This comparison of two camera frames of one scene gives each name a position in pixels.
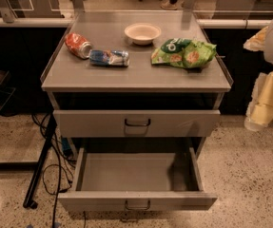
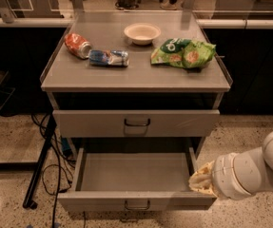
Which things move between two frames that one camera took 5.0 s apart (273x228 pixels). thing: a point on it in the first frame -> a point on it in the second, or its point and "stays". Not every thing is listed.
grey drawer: (138, 180) stays
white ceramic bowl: (142, 33) stays
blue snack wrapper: (109, 58) stays
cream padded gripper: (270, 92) -> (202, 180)
